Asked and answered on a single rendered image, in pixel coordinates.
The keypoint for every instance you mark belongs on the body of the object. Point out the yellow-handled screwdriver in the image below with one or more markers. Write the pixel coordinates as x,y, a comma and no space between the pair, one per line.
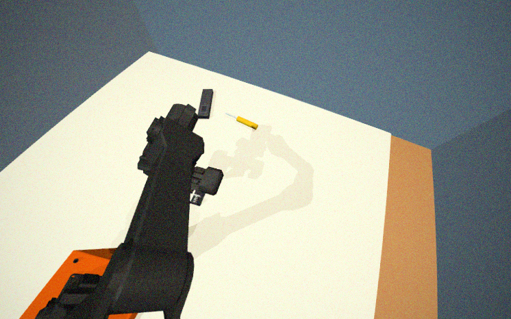
245,121

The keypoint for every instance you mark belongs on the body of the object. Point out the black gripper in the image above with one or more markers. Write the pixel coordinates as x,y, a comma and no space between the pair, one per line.
206,180

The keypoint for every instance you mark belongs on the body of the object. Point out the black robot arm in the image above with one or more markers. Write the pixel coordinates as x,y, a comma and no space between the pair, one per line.
153,269

